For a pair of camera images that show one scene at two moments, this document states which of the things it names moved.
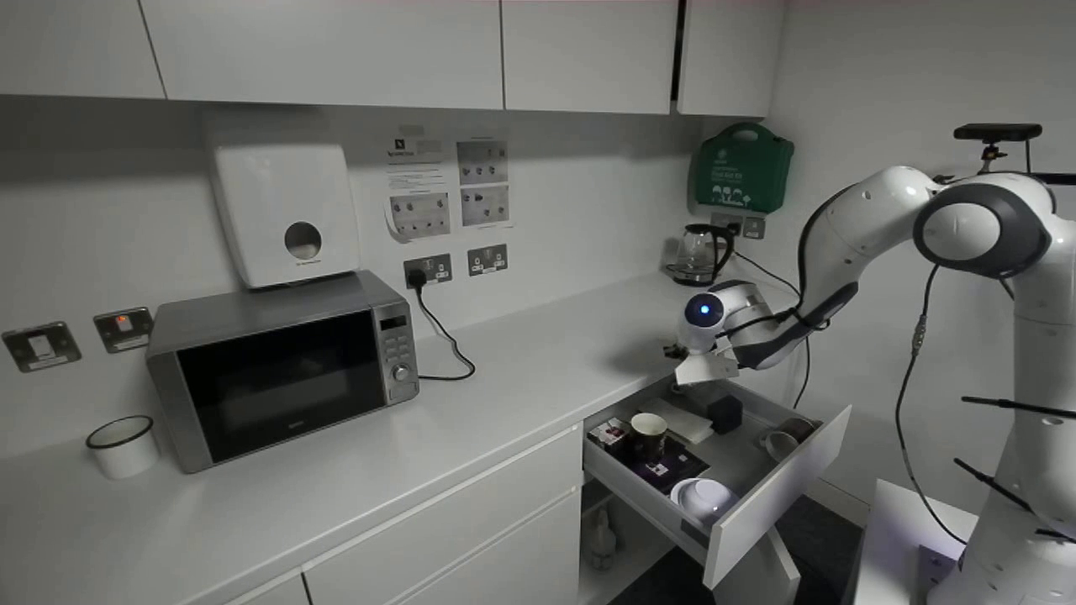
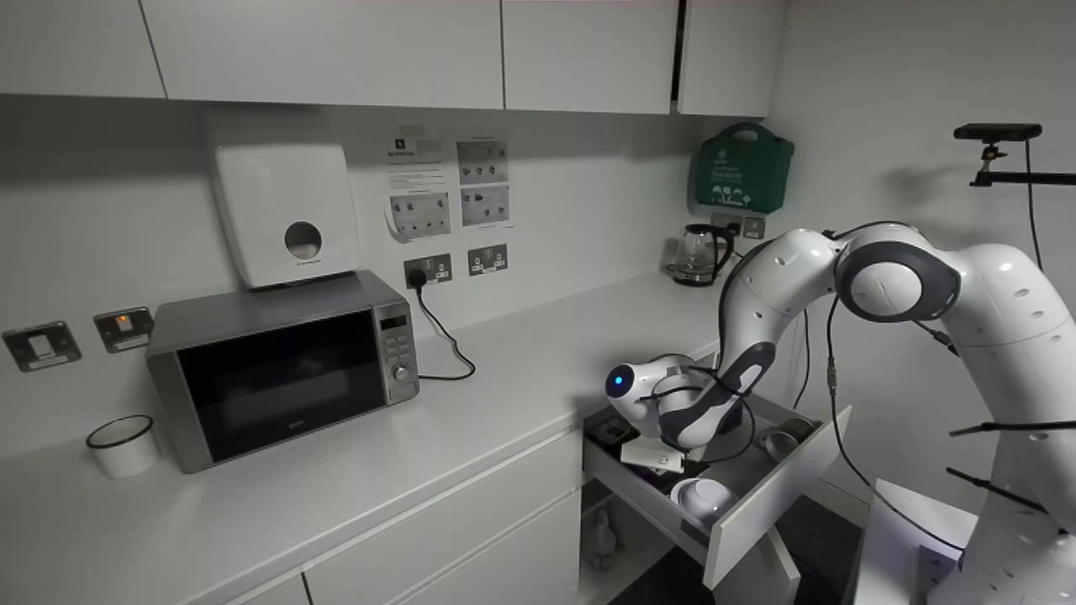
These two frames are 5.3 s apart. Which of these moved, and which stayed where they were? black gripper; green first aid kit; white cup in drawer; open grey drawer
Moved: black gripper
Stayed: green first aid kit; open grey drawer; white cup in drawer
